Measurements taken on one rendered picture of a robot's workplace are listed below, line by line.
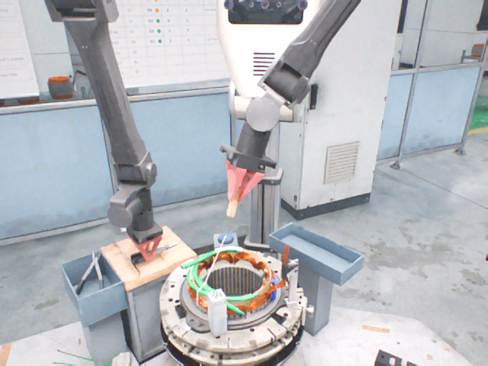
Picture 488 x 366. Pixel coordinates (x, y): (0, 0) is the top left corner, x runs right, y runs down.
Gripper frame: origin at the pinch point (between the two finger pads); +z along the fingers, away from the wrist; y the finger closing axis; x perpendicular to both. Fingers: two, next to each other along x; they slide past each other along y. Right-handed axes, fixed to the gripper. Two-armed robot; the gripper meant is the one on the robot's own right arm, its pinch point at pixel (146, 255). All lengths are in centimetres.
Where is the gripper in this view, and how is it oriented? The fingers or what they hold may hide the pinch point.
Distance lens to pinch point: 105.8
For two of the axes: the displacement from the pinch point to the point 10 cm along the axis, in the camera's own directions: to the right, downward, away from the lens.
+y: 6.0, 3.6, -7.1
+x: 8.0, -2.7, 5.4
